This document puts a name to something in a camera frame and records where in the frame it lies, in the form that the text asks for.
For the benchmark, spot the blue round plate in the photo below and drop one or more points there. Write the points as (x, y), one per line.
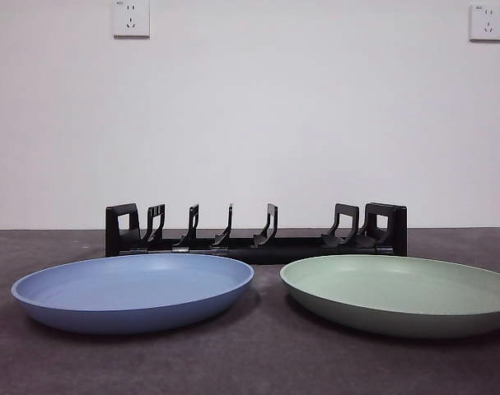
(130, 288)

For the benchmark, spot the green round plate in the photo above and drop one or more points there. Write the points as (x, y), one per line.
(398, 288)

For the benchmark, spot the black plate rack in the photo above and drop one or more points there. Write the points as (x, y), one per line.
(274, 247)

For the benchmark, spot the white wall socket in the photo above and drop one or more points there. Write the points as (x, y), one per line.
(131, 20)
(486, 24)

